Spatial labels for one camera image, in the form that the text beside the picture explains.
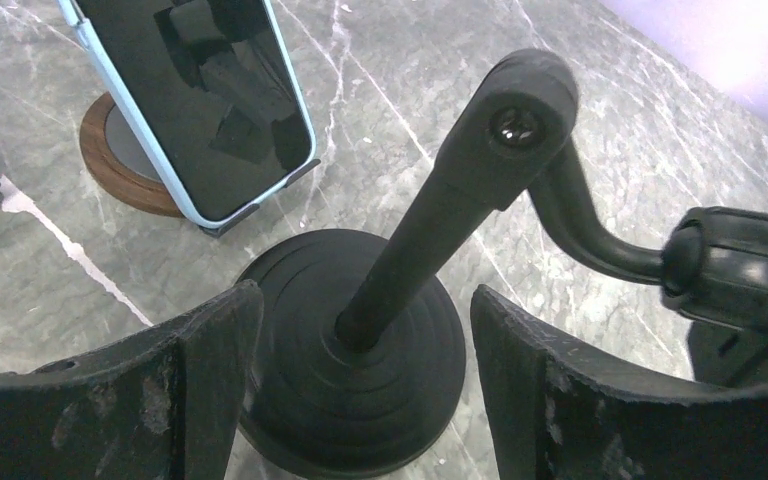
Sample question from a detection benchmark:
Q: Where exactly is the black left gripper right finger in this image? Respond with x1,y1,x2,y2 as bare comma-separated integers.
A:
470,285,768,479

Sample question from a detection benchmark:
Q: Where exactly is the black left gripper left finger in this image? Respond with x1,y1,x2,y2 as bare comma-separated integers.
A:
0,281,263,479

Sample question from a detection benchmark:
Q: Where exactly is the black round-base phone holder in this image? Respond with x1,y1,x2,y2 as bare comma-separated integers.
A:
240,49,768,479

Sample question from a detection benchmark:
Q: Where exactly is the blue case phone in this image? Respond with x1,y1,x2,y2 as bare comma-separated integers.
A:
59,1,318,230

